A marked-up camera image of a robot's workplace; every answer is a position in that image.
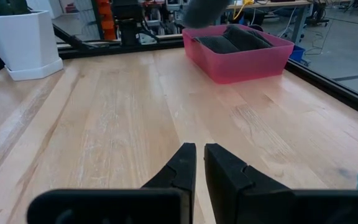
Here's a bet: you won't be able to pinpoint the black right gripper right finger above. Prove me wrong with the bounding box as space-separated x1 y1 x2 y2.
203 142 358 224

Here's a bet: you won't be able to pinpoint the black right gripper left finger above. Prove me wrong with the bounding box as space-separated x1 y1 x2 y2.
26 142 198 224

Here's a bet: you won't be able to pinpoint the pink translucent plastic bin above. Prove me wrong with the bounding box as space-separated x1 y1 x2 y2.
181 24 295 85

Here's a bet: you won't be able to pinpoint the blue plastic bin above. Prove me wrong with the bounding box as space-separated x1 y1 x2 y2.
289 45 306 63

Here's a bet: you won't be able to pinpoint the wooden workbench grey legs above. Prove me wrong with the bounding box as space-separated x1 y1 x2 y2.
228 0 312 44

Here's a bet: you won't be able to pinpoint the orange stacked parts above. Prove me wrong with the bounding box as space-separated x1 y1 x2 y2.
96 0 117 40

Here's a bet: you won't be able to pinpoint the white planter pot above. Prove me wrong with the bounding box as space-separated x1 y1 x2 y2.
0 9 64 82

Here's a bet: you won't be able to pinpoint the yellow cable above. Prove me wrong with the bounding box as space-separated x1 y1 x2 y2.
233 0 254 19

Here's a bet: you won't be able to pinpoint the black diagonal frame brace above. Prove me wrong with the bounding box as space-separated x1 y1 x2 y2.
52 24 90 50

